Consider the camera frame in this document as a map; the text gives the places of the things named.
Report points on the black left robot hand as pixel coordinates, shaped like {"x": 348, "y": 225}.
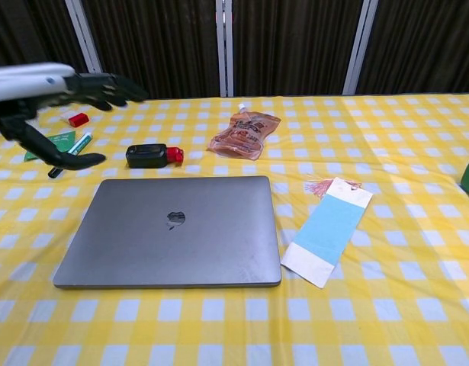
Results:
{"x": 93, "y": 85}

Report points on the grey laptop computer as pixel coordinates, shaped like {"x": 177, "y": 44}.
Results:
{"x": 203, "y": 236}

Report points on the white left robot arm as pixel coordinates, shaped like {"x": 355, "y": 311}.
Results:
{"x": 24, "y": 82}

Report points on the small red white box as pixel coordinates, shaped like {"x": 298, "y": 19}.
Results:
{"x": 79, "y": 119}

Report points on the white teal marker pen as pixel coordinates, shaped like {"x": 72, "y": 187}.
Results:
{"x": 81, "y": 143}

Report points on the green flat packet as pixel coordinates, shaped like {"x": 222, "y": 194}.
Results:
{"x": 64, "y": 139}

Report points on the black device with red end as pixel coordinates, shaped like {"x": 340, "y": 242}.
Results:
{"x": 146, "y": 156}

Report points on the brown drink pouch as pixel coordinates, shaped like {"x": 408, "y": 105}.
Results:
{"x": 241, "y": 135}

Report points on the dark pleated curtain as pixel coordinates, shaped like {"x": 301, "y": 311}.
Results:
{"x": 295, "y": 38}

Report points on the red bookmark tassel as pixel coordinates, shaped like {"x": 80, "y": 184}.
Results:
{"x": 318, "y": 188}

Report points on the blue white paper bookmark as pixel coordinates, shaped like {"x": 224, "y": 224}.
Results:
{"x": 329, "y": 228}

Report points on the yellow white checked tablecloth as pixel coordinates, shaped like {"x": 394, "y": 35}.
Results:
{"x": 371, "y": 324}

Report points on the white screen frame post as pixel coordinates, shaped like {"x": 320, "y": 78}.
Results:
{"x": 83, "y": 34}
{"x": 358, "y": 49}
{"x": 224, "y": 45}

